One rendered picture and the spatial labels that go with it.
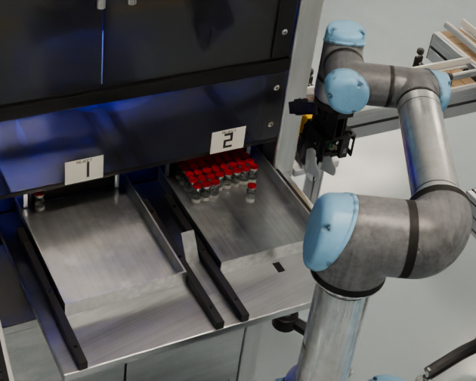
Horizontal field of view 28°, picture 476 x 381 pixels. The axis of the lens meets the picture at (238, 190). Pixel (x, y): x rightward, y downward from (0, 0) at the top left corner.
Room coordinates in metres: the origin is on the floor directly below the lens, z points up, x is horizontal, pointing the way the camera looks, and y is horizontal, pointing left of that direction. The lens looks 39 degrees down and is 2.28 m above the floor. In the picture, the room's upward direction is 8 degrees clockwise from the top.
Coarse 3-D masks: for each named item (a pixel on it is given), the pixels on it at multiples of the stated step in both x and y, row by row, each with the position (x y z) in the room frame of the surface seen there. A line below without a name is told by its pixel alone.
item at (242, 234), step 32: (256, 160) 1.86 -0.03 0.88; (224, 192) 1.72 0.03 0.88; (256, 192) 1.74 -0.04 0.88; (288, 192) 1.73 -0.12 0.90; (192, 224) 1.57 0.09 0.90; (224, 224) 1.61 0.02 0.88; (256, 224) 1.62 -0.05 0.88; (288, 224) 1.64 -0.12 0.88; (224, 256) 1.50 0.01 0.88; (256, 256) 1.49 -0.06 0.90
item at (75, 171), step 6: (96, 156) 1.57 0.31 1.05; (102, 156) 1.58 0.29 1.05; (72, 162) 1.54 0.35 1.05; (78, 162) 1.55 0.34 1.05; (84, 162) 1.56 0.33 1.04; (90, 162) 1.56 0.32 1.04; (96, 162) 1.57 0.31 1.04; (102, 162) 1.58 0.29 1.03; (66, 168) 1.54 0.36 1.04; (72, 168) 1.54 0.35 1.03; (78, 168) 1.55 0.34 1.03; (84, 168) 1.56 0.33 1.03; (90, 168) 1.56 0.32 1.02; (96, 168) 1.57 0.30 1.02; (102, 168) 1.58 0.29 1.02; (66, 174) 1.54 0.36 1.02; (72, 174) 1.54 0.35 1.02; (78, 174) 1.55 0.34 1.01; (84, 174) 1.56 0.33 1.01; (90, 174) 1.56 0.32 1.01; (96, 174) 1.57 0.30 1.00; (102, 174) 1.58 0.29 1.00; (66, 180) 1.54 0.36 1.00; (72, 180) 1.54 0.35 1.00; (78, 180) 1.55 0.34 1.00; (84, 180) 1.56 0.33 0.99
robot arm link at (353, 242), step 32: (320, 224) 1.03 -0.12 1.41; (352, 224) 1.02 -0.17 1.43; (384, 224) 1.03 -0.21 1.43; (416, 224) 1.04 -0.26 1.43; (320, 256) 1.00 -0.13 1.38; (352, 256) 1.00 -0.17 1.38; (384, 256) 1.00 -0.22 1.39; (320, 288) 1.04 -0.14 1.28; (352, 288) 1.00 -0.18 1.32; (320, 320) 1.02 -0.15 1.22; (352, 320) 1.02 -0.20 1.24; (320, 352) 1.02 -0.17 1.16; (352, 352) 1.03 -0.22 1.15
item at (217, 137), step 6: (216, 132) 1.72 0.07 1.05; (222, 132) 1.73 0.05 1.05; (228, 132) 1.74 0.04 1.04; (234, 132) 1.74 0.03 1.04; (240, 132) 1.75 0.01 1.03; (216, 138) 1.72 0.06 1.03; (222, 138) 1.73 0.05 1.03; (228, 138) 1.74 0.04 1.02; (234, 138) 1.74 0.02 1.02; (240, 138) 1.75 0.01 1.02; (216, 144) 1.72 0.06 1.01; (222, 144) 1.73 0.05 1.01; (228, 144) 1.74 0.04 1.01; (234, 144) 1.75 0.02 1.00; (240, 144) 1.75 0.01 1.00; (210, 150) 1.71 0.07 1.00; (216, 150) 1.72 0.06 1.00; (222, 150) 1.73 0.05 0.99
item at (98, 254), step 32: (96, 192) 1.65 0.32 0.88; (128, 192) 1.67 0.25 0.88; (32, 224) 1.52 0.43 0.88; (64, 224) 1.53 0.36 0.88; (96, 224) 1.55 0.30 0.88; (128, 224) 1.56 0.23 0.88; (64, 256) 1.43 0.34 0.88; (96, 256) 1.45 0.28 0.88; (128, 256) 1.46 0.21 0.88; (160, 256) 1.47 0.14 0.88; (64, 288) 1.34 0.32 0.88; (96, 288) 1.35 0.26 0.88; (128, 288) 1.34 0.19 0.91; (160, 288) 1.38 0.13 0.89
